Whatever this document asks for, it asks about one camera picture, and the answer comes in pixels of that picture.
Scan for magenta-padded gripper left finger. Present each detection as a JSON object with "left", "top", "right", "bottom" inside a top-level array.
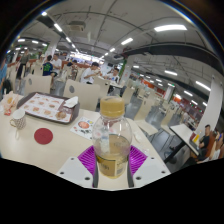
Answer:
[{"left": 55, "top": 145, "right": 100, "bottom": 189}]

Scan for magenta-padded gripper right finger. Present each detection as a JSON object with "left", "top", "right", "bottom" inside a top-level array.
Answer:
[{"left": 126, "top": 145, "right": 172, "bottom": 189}]

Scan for clear bottle with yellow cap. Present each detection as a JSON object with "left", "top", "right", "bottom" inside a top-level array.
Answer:
[{"left": 91, "top": 96, "right": 133, "bottom": 180}]

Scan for white crumpled tissue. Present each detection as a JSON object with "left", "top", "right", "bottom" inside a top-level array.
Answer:
[{"left": 133, "top": 131, "right": 143, "bottom": 144}]

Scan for printed food flyer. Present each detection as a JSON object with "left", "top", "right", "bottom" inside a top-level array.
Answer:
[{"left": 69, "top": 116, "right": 96, "bottom": 140}]

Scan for flat round red coaster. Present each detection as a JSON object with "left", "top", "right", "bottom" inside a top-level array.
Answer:
[{"left": 33, "top": 127, "right": 54, "bottom": 146}]

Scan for white dining table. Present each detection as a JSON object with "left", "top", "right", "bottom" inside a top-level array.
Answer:
[{"left": 169, "top": 123, "right": 201, "bottom": 164}]

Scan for white paper napkin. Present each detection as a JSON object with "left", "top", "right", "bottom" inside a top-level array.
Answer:
[{"left": 63, "top": 95, "right": 80, "bottom": 109}]

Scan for dark food tray with paper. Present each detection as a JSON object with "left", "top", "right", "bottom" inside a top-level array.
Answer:
[{"left": 17, "top": 92, "right": 81, "bottom": 125}]

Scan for group of beige chairs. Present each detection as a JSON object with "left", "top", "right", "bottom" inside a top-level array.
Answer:
[{"left": 121, "top": 79, "right": 191, "bottom": 141}]

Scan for crumpled food wrapper bag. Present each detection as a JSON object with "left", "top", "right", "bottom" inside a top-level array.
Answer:
[{"left": 1, "top": 91, "right": 19, "bottom": 117}]

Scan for ceiling lights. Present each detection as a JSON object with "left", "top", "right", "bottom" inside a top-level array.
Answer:
[{"left": 16, "top": 11, "right": 213, "bottom": 108}]

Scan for ceiling air conditioner unit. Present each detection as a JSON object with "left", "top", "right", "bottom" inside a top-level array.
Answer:
[{"left": 68, "top": 20, "right": 87, "bottom": 33}]

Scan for houndstooth mug with gold handle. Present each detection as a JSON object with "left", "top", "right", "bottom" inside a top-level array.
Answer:
[{"left": 9, "top": 109, "right": 27, "bottom": 130}]

